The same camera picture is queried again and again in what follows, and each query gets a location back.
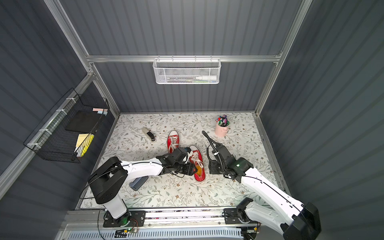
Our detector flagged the white marker in basket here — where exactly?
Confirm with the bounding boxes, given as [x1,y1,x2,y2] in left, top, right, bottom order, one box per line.
[195,76,217,83]

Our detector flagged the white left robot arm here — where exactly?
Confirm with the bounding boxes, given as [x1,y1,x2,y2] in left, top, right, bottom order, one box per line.
[88,148,198,220]

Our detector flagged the white wire mesh basket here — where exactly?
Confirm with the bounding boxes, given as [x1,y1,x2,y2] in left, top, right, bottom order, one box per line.
[153,59,222,85]

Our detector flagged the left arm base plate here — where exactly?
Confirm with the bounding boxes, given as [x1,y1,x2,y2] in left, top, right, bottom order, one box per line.
[103,211,146,228]

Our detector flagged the black wire wall basket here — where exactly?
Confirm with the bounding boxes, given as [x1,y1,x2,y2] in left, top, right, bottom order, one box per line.
[24,89,110,163]

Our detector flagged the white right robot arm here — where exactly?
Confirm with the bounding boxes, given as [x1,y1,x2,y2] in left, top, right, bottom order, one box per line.
[207,143,322,240]

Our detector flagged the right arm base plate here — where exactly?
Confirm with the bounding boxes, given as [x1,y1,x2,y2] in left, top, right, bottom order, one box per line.
[222,208,258,225]

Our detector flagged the black notebook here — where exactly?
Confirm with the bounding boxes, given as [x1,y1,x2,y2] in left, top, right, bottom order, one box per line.
[65,111,105,134]

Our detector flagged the pink pen cup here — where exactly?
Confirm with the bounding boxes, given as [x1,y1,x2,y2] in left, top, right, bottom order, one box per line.
[215,122,229,138]

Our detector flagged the beige and black stapler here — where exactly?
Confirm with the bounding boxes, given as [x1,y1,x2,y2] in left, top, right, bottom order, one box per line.
[142,127,156,142]

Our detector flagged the red sneaker one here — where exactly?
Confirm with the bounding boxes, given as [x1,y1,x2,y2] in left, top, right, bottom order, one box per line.
[189,145,206,182]
[167,130,180,154]

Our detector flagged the yellow sticky note pad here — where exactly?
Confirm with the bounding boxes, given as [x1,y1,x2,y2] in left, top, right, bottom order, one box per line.
[74,134,95,158]

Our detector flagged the black corrugated cable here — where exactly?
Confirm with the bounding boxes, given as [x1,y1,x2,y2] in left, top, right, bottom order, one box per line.
[201,130,223,164]

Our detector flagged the coloured markers in cup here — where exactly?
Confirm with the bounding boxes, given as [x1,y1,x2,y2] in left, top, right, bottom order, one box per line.
[216,115,230,127]

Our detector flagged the grey blue calculator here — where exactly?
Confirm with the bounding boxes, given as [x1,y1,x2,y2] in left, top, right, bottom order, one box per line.
[129,176,149,191]

